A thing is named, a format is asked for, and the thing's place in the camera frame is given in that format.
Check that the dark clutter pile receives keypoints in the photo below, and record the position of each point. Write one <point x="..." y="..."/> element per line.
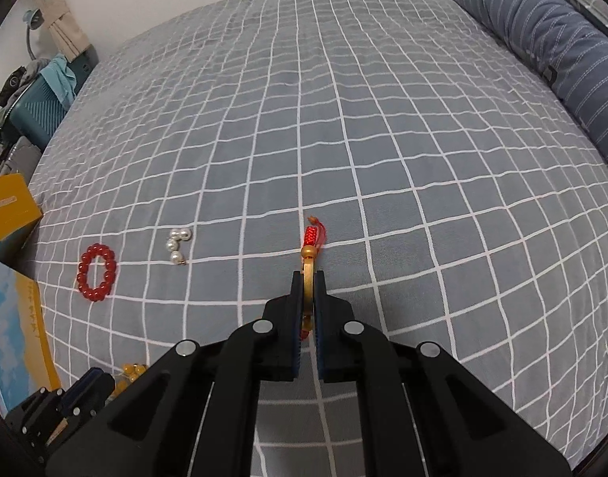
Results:
<point x="16" y="84"/>

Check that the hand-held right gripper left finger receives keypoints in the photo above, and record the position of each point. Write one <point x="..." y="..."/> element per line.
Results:
<point x="279" y="338"/>

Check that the teal suitcase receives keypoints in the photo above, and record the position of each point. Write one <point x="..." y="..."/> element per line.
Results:
<point x="40" y="109"/>

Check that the blue yellow printed cardboard box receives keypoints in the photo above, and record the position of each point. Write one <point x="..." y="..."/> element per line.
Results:
<point x="16" y="333"/>

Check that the blue striped pillow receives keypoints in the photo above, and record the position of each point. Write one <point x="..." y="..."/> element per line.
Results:
<point x="557" y="44"/>

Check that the teal cloth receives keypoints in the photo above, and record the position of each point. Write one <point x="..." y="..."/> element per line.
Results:
<point x="60" y="79"/>

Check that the blue desk lamp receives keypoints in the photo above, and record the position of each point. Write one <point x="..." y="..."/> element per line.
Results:
<point x="35" y="19"/>

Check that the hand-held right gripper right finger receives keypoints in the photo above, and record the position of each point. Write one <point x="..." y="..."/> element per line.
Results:
<point x="336" y="338"/>

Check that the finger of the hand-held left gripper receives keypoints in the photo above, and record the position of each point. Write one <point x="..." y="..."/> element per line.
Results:
<point x="36" y="415"/>
<point x="88" y="385"/>

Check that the beige curtain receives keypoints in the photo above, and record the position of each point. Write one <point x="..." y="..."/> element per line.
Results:
<point x="68" y="30"/>

